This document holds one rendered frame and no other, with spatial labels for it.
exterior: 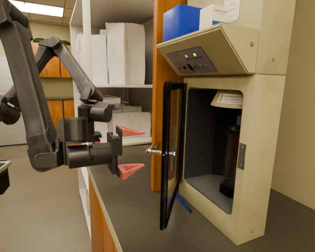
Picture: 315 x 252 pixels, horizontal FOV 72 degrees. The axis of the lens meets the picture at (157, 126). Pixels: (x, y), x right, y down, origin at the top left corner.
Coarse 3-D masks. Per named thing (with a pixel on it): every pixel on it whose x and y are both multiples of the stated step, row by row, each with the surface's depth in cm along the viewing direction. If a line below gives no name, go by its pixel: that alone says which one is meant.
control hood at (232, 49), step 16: (192, 32) 54; (208, 32) 49; (224, 32) 46; (240, 32) 47; (256, 32) 49; (160, 48) 71; (176, 48) 64; (208, 48) 53; (224, 48) 49; (240, 48) 48; (256, 48) 50; (224, 64) 54; (240, 64) 50
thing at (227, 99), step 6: (222, 90) 66; (228, 90) 64; (234, 90) 63; (216, 96) 68; (222, 96) 65; (228, 96) 64; (234, 96) 63; (240, 96) 62; (216, 102) 67; (222, 102) 65; (228, 102) 63; (234, 102) 62; (240, 102) 62; (240, 108) 62
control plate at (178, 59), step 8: (192, 48) 58; (200, 48) 55; (168, 56) 72; (176, 56) 68; (184, 56) 64; (192, 56) 61; (200, 56) 58; (176, 64) 72; (184, 64) 68; (192, 64) 65; (200, 64) 61; (208, 64) 59; (184, 72) 73; (192, 72) 69
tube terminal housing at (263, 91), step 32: (192, 0) 72; (256, 0) 50; (288, 0) 51; (288, 32) 53; (256, 64) 51; (256, 96) 53; (256, 128) 55; (256, 160) 57; (192, 192) 79; (256, 192) 60; (224, 224) 65; (256, 224) 63
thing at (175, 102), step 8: (168, 96) 53; (176, 96) 66; (176, 104) 67; (176, 112) 68; (176, 120) 69; (176, 128) 70; (176, 136) 71; (176, 144) 73; (176, 152) 74; (168, 160) 59; (176, 160) 75; (168, 168) 60; (176, 168) 77; (168, 176) 61; (176, 176) 78; (168, 184) 62; (176, 184) 80; (160, 192) 56; (168, 192) 63; (160, 200) 56; (168, 200) 64; (160, 208) 56; (160, 216) 57; (160, 224) 57
